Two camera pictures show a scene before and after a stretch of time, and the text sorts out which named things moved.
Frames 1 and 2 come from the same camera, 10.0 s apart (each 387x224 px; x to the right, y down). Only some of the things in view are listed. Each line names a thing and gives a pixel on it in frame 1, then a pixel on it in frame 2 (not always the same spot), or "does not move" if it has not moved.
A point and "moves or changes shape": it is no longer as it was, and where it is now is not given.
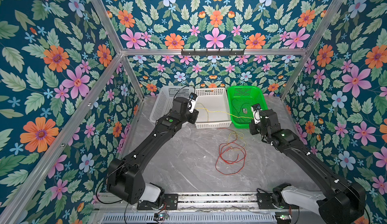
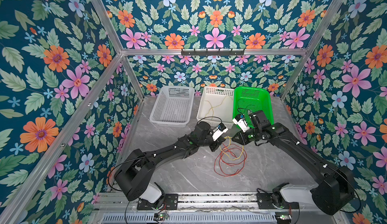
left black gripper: (191, 119) -> (216, 143)
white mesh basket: (164, 102) does not move
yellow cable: (209, 111) -> (216, 106)
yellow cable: (237, 136) moves or changes shape
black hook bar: (212, 53) does not move
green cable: (240, 107) -> (246, 107)
